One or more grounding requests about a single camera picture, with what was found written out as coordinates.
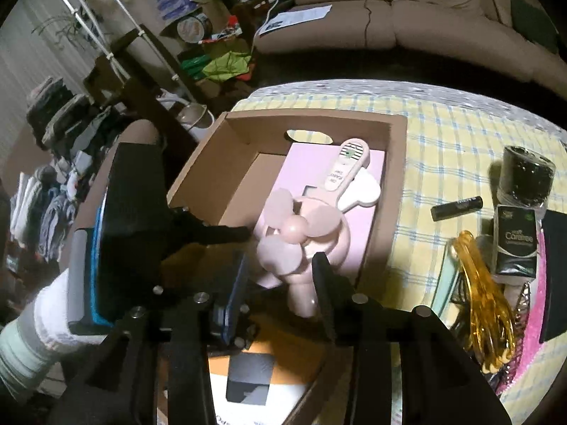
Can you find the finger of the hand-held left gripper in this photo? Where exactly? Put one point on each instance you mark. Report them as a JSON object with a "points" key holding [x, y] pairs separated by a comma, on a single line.
{"points": [[221, 234], [246, 327]]}

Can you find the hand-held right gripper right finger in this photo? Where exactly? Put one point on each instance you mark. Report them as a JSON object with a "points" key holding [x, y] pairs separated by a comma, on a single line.
{"points": [[325, 292]]}

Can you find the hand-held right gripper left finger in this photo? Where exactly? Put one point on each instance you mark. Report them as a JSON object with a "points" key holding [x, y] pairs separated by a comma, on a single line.
{"points": [[237, 283]]}

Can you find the orange and white product box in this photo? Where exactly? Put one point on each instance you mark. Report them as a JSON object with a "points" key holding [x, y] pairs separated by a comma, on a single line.
{"points": [[283, 345]]}

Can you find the brown cardboard box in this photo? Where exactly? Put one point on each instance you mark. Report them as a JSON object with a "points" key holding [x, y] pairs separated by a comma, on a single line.
{"points": [[248, 177]]}

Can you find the pink hand-held fan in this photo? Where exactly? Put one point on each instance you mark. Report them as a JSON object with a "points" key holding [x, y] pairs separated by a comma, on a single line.
{"points": [[292, 230]]}

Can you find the pink box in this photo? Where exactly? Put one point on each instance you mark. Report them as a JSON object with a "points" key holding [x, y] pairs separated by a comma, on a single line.
{"points": [[363, 230]]}

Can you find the person's left forearm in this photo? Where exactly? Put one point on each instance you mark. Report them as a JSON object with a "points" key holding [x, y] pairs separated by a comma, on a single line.
{"points": [[40, 332]]}

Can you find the white plastic stand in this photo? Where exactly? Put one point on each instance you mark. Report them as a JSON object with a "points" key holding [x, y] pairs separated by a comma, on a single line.
{"points": [[365, 190]]}

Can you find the mint green band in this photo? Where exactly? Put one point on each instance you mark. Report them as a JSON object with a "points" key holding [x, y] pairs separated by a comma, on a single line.
{"points": [[445, 283]]}

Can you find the white pot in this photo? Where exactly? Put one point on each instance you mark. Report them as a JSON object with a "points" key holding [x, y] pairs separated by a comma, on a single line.
{"points": [[195, 117]]}

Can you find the pink oblong labelled gadget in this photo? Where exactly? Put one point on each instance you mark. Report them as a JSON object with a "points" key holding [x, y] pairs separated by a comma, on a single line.
{"points": [[350, 159]]}

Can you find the pile of folded clothes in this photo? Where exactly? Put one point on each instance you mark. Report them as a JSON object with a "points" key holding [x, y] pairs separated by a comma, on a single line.
{"points": [[53, 110]]}

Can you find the black cylindrical tube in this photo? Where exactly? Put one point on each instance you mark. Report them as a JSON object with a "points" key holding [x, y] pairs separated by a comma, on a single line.
{"points": [[456, 208]]}

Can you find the green plastic bags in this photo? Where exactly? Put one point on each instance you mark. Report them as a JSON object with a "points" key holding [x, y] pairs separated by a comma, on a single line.
{"points": [[226, 66]]}

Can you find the yellow checkered tablecloth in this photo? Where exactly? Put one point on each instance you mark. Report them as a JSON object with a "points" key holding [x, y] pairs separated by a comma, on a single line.
{"points": [[443, 141]]}

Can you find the white pole stand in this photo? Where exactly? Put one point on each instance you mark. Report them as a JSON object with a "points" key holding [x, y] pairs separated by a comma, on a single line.
{"points": [[141, 34]]}

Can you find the silver hair clip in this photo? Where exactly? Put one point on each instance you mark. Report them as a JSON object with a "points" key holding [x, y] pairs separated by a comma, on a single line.
{"points": [[522, 301]]}

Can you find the black labelled packet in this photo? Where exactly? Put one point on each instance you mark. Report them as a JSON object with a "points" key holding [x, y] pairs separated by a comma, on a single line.
{"points": [[516, 239]]}

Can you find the colourful printed packet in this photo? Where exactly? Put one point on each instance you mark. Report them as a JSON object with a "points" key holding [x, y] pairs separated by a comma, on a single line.
{"points": [[223, 31]]}

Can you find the round printed tin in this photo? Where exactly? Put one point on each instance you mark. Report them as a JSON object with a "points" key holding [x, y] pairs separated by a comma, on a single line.
{"points": [[192, 29]]}

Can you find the pink glitter pouch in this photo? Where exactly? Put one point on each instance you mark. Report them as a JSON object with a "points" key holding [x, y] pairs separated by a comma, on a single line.
{"points": [[529, 354]]}

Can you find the green leafy plant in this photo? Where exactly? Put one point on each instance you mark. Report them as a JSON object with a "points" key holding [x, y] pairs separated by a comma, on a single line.
{"points": [[66, 26]]}

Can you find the black flat card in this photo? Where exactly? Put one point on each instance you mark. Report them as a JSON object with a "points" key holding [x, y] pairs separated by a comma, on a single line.
{"points": [[556, 274]]}

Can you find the printed paper sheet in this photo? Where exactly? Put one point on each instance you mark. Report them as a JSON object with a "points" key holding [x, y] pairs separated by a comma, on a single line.
{"points": [[301, 17]]}

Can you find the black glitter jar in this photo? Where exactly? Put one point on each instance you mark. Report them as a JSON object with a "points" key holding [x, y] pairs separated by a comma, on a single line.
{"points": [[527, 172]]}

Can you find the blue stacked boxes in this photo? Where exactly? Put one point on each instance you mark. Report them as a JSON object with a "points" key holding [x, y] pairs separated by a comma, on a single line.
{"points": [[177, 0]]}

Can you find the beige sofa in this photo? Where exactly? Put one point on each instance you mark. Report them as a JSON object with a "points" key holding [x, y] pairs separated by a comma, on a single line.
{"points": [[421, 0]]}

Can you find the dark green cushion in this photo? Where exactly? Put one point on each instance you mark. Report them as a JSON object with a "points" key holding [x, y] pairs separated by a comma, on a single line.
{"points": [[531, 17]]}

